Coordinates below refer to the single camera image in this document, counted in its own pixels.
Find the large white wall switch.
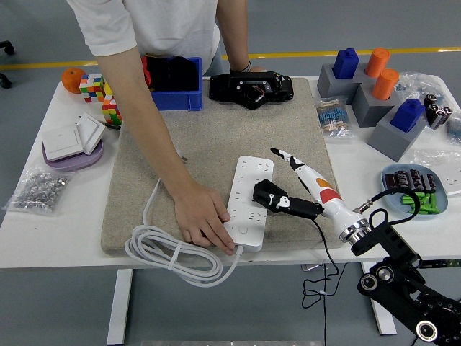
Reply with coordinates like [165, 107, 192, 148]
[40, 124, 84, 162]

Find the colourful puzzle cube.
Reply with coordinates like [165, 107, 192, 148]
[79, 73, 106, 104]
[101, 95, 123, 126]

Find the blue square peg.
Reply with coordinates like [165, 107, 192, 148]
[389, 98, 426, 133]
[331, 48, 360, 79]

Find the orange cylinder peg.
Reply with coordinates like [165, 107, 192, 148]
[371, 68, 400, 101]
[364, 47, 391, 79]

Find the small white wall switch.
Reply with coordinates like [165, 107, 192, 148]
[75, 112, 107, 156]

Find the black electronic device housing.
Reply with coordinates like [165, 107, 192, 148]
[208, 71, 295, 111]

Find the white power strip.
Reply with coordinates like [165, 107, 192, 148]
[223, 155, 274, 253]

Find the grey holder block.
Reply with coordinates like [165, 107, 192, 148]
[316, 63, 375, 105]
[367, 107, 428, 162]
[351, 83, 399, 128]

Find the person's right hand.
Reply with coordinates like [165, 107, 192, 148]
[174, 179, 237, 256]

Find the row of dark capacitors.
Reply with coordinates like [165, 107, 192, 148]
[383, 169, 438, 195]

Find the grey-brown mat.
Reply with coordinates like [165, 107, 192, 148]
[99, 76, 350, 257]

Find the light blue plate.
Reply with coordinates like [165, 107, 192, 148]
[380, 164, 449, 220]

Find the clear plastic bag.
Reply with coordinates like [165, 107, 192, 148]
[412, 148, 461, 198]

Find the purple tray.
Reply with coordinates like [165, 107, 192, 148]
[42, 138, 104, 172]

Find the black and red cloth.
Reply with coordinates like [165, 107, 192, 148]
[140, 54, 200, 93]

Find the black adapter cord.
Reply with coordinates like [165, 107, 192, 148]
[301, 218, 349, 346]

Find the bundle of black capacitors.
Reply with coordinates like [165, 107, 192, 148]
[423, 92, 453, 130]

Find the bag of resistors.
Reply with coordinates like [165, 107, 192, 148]
[315, 95, 356, 140]

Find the white power strip cord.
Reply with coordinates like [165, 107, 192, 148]
[125, 154, 242, 288]

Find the pile of green batteries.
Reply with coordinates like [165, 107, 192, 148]
[400, 192, 441, 216]

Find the orange fruit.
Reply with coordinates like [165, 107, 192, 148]
[60, 67, 86, 95]

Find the blue plastic bin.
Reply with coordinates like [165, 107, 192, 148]
[151, 56, 204, 112]

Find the black plug adapter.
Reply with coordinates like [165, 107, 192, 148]
[252, 179, 289, 212]

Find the clear bag of blue parts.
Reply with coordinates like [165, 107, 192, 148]
[394, 71, 446, 105]

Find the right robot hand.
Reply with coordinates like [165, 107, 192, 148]
[268, 146, 364, 238]

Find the bag of metal nuts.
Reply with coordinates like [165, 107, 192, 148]
[2, 164, 75, 217]

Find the table control panel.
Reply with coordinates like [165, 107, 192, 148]
[421, 259, 461, 270]

